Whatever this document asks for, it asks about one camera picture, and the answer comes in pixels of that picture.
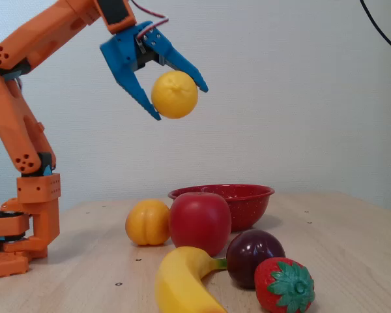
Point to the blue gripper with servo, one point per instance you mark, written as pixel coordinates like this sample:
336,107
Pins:
124,53

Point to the yellow toy lemon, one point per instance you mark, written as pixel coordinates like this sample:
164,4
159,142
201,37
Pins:
174,96

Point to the orange robot base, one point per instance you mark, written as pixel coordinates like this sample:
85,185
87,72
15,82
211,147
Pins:
3,264

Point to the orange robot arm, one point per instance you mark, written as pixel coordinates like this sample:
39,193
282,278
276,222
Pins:
9,107

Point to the red speckled bowl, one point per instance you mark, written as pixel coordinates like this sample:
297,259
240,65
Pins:
247,208

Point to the orange toy peach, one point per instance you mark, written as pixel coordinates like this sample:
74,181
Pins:
146,225

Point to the red toy apple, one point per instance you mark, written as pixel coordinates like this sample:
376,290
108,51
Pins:
198,225

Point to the purple toy plum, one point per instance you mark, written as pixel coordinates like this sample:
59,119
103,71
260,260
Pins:
251,254

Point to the yellow toy banana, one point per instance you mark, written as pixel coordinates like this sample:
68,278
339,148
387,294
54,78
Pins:
179,280

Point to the red toy strawberry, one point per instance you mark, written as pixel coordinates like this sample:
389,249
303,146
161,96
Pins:
267,293

